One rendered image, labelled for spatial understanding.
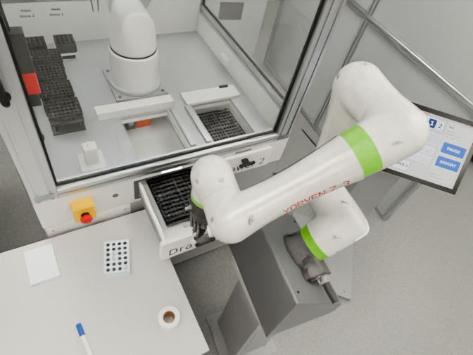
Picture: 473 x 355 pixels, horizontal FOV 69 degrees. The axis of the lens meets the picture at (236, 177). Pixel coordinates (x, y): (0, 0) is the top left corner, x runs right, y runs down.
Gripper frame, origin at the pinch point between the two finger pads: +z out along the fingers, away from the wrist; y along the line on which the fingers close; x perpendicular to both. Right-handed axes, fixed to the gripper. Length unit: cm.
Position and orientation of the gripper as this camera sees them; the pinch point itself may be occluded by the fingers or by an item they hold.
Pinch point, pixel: (196, 239)
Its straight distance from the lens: 117.4
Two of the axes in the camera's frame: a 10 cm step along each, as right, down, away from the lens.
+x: 8.6, -2.8, 4.3
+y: 4.8, 7.6, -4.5
